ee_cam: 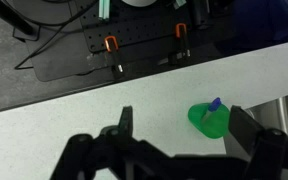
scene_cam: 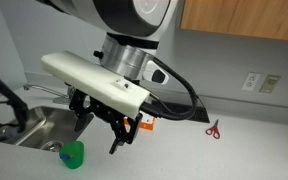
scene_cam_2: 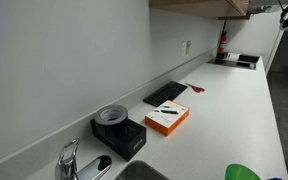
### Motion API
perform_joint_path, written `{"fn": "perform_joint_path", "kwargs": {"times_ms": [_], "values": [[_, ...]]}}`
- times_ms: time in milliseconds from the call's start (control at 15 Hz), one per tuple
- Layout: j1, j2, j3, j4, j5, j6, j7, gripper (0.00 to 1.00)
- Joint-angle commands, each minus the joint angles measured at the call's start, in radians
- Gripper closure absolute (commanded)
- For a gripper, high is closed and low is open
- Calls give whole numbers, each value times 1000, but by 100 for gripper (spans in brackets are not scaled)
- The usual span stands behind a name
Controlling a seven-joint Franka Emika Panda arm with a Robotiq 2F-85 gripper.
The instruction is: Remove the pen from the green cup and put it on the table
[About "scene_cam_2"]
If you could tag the chrome faucet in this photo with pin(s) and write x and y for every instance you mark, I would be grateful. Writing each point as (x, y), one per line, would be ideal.
(69, 163)

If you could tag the black keyboard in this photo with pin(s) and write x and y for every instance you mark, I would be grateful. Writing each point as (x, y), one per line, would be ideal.
(165, 93)

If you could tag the wooden wall cabinet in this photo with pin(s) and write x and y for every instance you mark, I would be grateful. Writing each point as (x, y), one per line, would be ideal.
(200, 6)

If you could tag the orange and white product box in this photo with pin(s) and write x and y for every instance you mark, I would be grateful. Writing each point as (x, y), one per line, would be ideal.
(167, 116)

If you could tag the grey duct tape roll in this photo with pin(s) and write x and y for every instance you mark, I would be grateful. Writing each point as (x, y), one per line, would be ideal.
(105, 121)

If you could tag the white wall outlet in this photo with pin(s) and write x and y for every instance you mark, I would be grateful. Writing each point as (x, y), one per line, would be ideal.
(184, 48)

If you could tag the stainless steel sink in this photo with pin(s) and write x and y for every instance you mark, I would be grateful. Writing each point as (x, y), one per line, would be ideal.
(139, 171)

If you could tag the beige wall plate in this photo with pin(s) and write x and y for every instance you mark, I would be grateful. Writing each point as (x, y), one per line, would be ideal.
(188, 47)

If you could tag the green plastic cup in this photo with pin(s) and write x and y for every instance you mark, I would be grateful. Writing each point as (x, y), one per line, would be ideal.
(240, 173)

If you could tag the purple pen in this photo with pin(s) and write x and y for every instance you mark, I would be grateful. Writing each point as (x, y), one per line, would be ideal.
(274, 179)

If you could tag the red fire extinguisher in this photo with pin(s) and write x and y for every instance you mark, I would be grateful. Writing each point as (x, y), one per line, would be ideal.
(222, 41)

